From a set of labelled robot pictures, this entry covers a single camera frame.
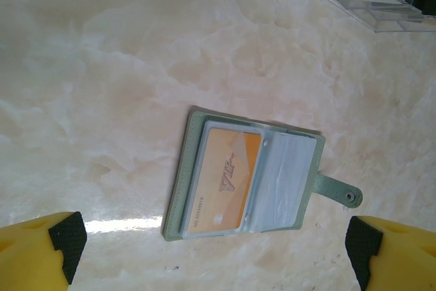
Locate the mint green card holder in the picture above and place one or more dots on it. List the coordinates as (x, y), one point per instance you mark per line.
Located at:
(186, 168)

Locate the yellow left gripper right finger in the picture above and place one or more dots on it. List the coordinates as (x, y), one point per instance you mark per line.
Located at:
(402, 257)

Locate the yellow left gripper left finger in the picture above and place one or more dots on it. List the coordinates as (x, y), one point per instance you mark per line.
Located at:
(30, 253)

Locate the orange VIP card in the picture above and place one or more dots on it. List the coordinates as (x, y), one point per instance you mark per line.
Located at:
(218, 168)

